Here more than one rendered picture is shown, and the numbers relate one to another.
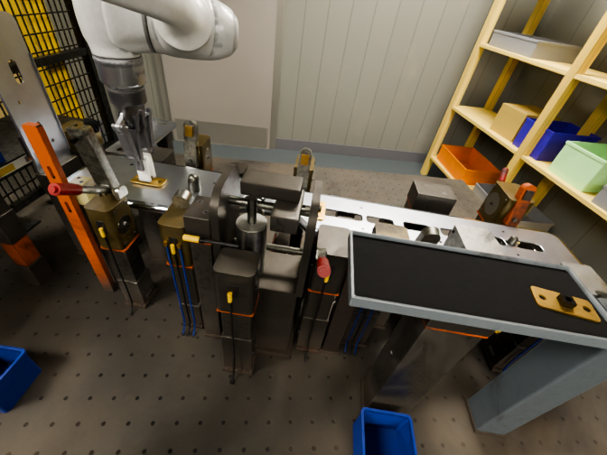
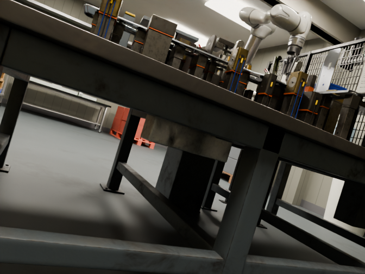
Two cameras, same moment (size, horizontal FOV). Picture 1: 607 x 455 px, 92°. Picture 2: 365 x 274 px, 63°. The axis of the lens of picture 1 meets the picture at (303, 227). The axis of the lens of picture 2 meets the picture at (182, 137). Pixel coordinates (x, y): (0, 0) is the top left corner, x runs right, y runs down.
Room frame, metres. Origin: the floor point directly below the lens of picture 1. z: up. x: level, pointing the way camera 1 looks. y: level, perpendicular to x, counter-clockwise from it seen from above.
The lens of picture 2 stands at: (2.22, -0.58, 0.56)
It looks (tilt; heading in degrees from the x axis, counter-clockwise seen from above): 1 degrees down; 162
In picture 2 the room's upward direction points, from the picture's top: 17 degrees clockwise
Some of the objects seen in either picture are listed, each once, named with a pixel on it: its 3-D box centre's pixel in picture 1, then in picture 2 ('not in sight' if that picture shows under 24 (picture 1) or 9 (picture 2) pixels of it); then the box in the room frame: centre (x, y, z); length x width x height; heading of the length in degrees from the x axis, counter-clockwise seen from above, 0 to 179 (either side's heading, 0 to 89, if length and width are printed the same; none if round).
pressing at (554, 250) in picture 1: (325, 210); (211, 58); (0.65, -0.05, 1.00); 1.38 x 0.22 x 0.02; 90
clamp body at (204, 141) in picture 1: (203, 184); (291, 105); (0.86, 0.38, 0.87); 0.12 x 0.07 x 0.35; 0
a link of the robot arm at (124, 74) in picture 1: (121, 69); (296, 43); (0.64, 0.43, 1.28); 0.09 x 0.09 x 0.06
